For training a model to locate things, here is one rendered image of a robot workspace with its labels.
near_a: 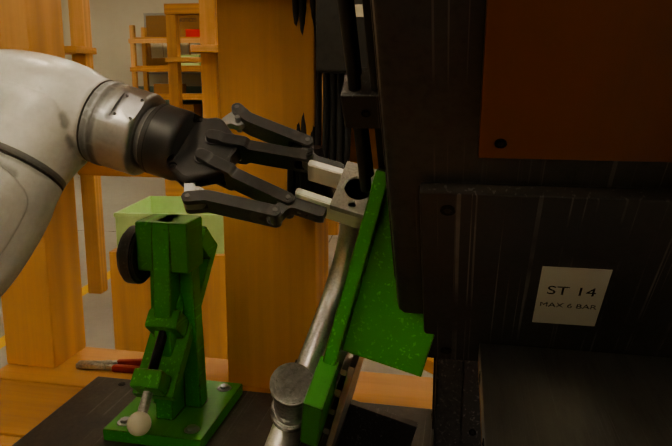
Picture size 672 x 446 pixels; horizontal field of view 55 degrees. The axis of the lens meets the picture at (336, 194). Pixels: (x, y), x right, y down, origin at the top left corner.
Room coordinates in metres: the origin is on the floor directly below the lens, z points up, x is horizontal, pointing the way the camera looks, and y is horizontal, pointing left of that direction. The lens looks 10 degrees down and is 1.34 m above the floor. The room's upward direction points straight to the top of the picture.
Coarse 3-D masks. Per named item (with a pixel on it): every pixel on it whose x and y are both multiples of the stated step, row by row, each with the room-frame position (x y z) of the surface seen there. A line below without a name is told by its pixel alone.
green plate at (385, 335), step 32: (384, 192) 0.49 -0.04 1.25; (384, 224) 0.50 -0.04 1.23; (352, 256) 0.49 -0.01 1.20; (384, 256) 0.50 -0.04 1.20; (352, 288) 0.49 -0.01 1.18; (384, 288) 0.50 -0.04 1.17; (352, 320) 0.51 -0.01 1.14; (384, 320) 0.50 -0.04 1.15; (416, 320) 0.50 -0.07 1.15; (352, 352) 0.51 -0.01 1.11; (384, 352) 0.50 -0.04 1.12; (416, 352) 0.50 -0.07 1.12
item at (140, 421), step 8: (144, 392) 0.71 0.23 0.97; (144, 400) 0.70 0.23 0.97; (144, 408) 0.70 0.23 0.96; (136, 416) 0.68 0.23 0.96; (144, 416) 0.69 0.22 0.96; (128, 424) 0.68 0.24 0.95; (136, 424) 0.68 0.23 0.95; (144, 424) 0.68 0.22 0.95; (136, 432) 0.68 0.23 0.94; (144, 432) 0.68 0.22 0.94
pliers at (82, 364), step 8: (80, 360) 0.98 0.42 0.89; (88, 360) 0.98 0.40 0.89; (96, 360) 0.98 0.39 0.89; (104, 360) 0.98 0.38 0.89; (120, 360) 0.98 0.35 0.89; (128, 360) 0.98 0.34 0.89; (136, 360) 0.98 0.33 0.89; (80, 368) 0.97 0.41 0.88; (88, 368) 0.97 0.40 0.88; (96, 368) 0.96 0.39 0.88; (104, 368) 0.97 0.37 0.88; (112, 368) 0.96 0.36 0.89; (120, 368) 0.95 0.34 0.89; (128, 368) 0.95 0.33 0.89
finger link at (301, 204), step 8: (296, 200) 0.61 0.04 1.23; (304, 200) 0.61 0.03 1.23; (288, 208) 0.61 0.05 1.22; (296, 208) 0.61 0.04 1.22; (304, 208) 0.61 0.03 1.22; (312, 208) 0.61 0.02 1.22; (320, 208) 0.61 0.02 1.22; (280, 216) 0.60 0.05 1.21; (304, 216) 0.61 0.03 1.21; (312, 216) 0.61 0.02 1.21; (320, 216) 0.60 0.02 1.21; (272, 224) 0.61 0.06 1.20
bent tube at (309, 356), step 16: (352, 176) 0.62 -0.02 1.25; (336, 192) 0.60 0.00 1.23; (352, 192) 0.64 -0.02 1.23; (368, 192) 0.63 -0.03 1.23; (336, 208) 0.59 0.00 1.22; (352, 208) 0.59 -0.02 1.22; (352, 240) 0.66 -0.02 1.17; (336, 256) 0.68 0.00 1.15; (336, 272) 0.67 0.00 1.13; (336, 288) 0.67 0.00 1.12; (320, 304) 0.66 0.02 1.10; (336, 304) 0.66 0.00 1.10; (320, 320) 0.65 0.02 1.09; (320, 336) 0.63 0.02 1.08; (304, 352) 0.62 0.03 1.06; (320, 352) 0.62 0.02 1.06; (272, 432) 0.56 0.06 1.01
